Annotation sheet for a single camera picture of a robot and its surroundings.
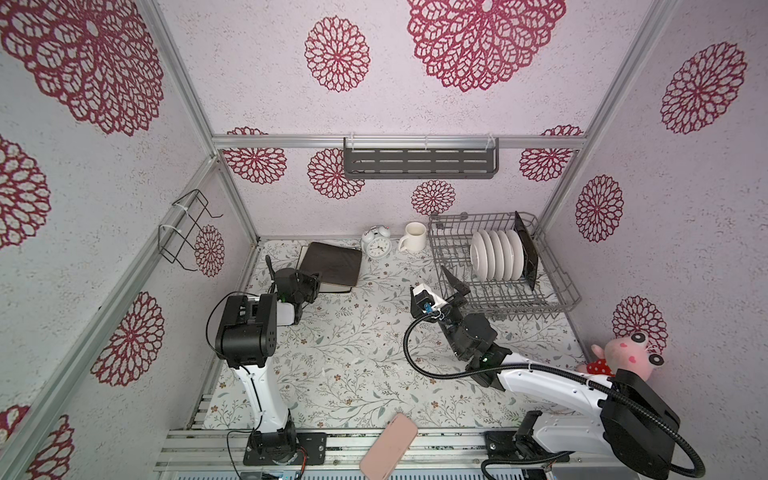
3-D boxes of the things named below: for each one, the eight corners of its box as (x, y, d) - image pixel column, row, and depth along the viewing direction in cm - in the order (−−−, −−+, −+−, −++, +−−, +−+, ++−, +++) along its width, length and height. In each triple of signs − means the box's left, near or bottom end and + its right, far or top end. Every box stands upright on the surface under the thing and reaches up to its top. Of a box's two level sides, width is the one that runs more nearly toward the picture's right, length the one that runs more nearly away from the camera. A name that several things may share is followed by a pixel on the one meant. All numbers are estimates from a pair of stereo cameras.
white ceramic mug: (398, 252, 118) (399, 238, 112) (397, 236, 124) (398, 221, 118) (425, 252, 118) (427, 238, 112) (423, 236, 124) (425, 221, 118)
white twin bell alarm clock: (365, 262, 116) (363, 238, 106) (362, 252, 119) (360, 228, 109) (390, 257, 117) (391, 234, 107) (387, 247, 120) (388, 224, 110)
